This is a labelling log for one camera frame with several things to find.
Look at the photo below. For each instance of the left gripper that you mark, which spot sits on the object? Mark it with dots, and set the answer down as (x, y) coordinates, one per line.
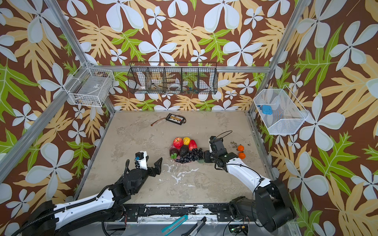
(153, 172)

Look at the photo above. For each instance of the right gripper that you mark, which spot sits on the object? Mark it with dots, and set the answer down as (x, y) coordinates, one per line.
(206, 156)

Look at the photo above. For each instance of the black grape bunch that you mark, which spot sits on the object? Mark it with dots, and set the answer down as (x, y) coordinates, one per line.
(191, 156)

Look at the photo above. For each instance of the red strawberry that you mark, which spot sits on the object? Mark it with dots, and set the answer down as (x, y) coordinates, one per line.
(192, 145)

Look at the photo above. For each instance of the dark avocado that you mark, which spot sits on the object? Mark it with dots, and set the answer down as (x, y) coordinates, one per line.
(183, 150)

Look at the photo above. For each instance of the yellow lemon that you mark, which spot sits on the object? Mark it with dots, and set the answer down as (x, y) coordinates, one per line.
(186, 141)

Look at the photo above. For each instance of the red apple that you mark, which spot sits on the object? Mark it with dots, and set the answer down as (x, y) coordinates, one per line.
(178, 143)

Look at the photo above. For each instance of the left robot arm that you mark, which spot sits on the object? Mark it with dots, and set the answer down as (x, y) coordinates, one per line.
(108, 205)

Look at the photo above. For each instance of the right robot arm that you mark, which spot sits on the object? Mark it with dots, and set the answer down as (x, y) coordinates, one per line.
(270, 205)

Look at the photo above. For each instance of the teal utility knife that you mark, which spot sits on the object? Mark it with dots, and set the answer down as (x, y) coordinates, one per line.
(169, 229)

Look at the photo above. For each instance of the black tool front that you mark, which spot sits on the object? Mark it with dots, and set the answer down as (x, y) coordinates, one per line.
(196, 228)

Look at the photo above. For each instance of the blue object in basket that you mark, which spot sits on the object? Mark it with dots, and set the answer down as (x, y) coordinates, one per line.
(266, 109)

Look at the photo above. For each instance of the white mesh basket right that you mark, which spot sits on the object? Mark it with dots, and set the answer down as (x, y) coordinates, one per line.
(289, 114)

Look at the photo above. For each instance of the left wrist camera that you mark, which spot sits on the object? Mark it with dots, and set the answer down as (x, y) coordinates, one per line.
(141, 159)

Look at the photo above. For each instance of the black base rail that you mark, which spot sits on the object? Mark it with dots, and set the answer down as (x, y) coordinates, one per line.
(219, 212)

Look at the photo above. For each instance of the black wire basket rear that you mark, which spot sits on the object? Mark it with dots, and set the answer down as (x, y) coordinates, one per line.
(173, 77)

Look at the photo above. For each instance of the white wire basket left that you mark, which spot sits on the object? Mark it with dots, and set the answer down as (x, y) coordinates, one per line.
(90, 86)

